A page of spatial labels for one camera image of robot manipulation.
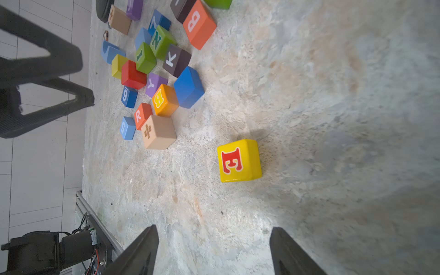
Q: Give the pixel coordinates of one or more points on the light blue arch block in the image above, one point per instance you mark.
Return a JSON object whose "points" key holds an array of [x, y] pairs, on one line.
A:
{"points": [[109, 51]]}

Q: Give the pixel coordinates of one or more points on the blue Z block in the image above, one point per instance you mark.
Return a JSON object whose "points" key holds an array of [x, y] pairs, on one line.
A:
{"points": [[158, 19]]}

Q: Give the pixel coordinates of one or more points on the blue 9 block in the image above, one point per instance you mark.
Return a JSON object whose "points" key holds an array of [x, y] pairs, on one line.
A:
{"points": [[129, 97]]}

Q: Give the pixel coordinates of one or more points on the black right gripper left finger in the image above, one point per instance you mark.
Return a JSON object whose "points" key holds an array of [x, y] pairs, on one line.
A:
{"points": [[139, 258]]}

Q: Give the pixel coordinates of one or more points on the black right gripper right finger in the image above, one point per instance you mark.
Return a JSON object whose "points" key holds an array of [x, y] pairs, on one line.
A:
{"points": [[289, 258]]}

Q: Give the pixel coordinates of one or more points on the green I block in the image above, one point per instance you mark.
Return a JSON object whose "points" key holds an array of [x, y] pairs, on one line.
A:
{"points": [[145, 59]]}

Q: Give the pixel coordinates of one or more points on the orange red R block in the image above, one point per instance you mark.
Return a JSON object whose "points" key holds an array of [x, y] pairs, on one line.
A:
{"points": [[142, 114]]}

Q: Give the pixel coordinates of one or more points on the yellow E block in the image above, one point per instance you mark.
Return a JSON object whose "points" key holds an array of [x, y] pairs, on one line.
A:
{"points": [[239, 161]]}

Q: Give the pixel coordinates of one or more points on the aluminium rail frame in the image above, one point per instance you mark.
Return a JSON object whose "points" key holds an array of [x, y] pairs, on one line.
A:
{"points": [[106, 247]]}

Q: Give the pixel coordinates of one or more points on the tan plus block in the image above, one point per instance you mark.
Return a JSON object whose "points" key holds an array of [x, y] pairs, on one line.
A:
{"points": [[158, 133]]}

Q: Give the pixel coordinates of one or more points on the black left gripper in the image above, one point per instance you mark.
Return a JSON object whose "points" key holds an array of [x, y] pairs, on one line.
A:
{"points": [[11, 111]]}

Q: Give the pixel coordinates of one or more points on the green N block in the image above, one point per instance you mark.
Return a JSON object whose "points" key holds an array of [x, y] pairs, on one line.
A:
{"points": [[160, 42]]}

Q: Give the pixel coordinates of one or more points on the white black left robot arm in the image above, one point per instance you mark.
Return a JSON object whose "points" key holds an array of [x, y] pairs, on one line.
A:
{"points": [[43, 252]]}

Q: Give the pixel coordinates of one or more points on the purple Y block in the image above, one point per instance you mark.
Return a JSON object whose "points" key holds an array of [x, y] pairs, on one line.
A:
{"points": [[154, 81]]}

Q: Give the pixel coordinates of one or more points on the dark brown K block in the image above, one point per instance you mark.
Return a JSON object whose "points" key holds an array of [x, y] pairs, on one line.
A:
{"points": [[177, 59]]}

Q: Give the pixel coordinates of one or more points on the orange red B block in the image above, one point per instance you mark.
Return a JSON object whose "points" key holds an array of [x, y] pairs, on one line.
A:
{"points": [[199, 25]]}

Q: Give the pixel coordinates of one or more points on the orange yellow B block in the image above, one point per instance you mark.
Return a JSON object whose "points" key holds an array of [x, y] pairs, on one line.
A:
{"points": [[165, 101]]}

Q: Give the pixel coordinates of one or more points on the light blue S block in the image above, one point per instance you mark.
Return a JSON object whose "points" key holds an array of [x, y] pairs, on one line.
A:
{"points": [[128, 128]]}

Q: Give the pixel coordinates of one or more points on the plain blue block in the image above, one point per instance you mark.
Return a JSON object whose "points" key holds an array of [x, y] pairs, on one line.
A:
{"points": [[188, 87]]}

